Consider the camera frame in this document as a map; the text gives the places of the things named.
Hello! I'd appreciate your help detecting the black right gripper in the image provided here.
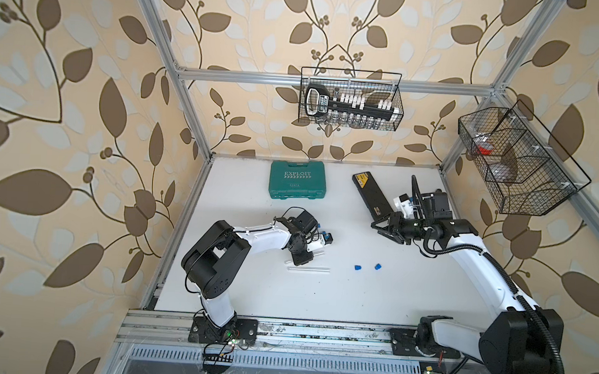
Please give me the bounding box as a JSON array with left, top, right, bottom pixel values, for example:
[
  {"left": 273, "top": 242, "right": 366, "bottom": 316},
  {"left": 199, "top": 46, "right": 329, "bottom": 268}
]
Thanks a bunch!
[{"left": 370, "top": 210, "right": 433, "bottom": 246}]

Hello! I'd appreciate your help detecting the clear test tube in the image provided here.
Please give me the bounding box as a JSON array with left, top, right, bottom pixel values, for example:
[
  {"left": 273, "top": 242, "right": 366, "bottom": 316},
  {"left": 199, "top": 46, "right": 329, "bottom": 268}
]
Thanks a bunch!
[
  {"left": 285, "top": 252, "right": 324, "bottom": 266},
  {"left": 287, "top": 266, "right": 331, "bottom": 274}
]

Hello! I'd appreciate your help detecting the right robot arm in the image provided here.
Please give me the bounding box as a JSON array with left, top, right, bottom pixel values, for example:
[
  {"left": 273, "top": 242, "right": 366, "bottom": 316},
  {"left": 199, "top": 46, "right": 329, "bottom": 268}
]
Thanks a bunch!
[{"left": 371, "top": 188, "right": 565, "bottom": 374}]

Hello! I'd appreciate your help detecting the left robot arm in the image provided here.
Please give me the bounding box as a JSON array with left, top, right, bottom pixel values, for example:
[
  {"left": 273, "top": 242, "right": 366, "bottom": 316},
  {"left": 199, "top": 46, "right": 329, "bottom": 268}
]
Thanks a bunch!
[{"left": 180, "top": 209, "right": 332, "bottom": 337}]

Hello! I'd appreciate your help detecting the black tool case yellow label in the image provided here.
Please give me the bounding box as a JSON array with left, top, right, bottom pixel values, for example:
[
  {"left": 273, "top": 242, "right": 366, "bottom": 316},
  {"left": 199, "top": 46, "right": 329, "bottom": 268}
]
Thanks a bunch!
[{"left": 352, "top": 171, "right": 393, "bottom": 221}]

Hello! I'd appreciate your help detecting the green plastic tool case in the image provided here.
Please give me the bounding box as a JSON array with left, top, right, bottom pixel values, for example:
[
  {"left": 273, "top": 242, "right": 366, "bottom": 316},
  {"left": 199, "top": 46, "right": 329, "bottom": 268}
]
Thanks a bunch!
[{"left": 268, "top": 160, "right": 327, "bottom": 200}]

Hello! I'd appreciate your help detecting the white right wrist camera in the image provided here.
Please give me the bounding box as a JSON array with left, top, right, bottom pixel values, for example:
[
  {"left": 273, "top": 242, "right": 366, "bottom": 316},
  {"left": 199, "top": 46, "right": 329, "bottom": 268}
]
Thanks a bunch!
[{"left": 393, "top": 193, "right": 416, "bottom": 219}]

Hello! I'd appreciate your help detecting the black corrugated cable conduit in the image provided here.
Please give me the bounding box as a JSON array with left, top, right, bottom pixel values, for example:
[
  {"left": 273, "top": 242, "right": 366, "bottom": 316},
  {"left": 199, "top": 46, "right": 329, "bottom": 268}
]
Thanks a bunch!
[{"left": 400, "top": 174, "right": 576, "bottom": 374}]

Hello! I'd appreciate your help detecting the black wire basket back wall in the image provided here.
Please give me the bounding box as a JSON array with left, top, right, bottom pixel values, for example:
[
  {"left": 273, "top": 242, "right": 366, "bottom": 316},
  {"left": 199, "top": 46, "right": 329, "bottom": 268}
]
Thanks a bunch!
[{"left": 298, "top": 66, "right": 405, "bottom": 132}]

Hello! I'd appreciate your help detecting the black wire basket wall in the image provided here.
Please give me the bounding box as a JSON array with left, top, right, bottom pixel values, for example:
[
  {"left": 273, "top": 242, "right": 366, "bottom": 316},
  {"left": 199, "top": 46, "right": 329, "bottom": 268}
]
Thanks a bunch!
[
  {"left": 298, "top": 66, "right": 405, "bottom": 132},
  {"left": 458, "top": 100, "right": 591, "bottom": 217}
]

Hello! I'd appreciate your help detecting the black socket holder rail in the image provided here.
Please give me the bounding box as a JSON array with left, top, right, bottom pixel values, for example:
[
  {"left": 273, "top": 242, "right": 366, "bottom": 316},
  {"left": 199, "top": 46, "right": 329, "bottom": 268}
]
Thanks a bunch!
[{"left": 303, "top": 84, "right": 404, "bottom": 122}]

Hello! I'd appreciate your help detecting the black wire basket right wall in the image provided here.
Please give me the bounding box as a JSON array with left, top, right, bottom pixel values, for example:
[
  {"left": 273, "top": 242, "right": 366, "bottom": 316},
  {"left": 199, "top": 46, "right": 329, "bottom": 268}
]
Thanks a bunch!
[{"left": 458, "top": 100, "right": 591, "bottom": 217}]

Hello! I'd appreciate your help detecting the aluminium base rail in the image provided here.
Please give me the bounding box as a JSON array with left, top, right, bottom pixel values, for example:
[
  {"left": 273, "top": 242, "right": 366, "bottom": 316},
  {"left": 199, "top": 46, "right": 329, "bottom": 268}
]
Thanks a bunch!
[{"left": 115, "top": 310, "right": 463, "bottom": 374}]

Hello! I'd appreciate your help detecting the aluminium frame post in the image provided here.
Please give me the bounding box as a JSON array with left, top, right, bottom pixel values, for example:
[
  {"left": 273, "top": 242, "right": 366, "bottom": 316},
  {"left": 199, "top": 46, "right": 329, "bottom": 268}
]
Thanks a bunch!
[{"left": 137, "top": 0, "right": 213, "bottom": 164}]

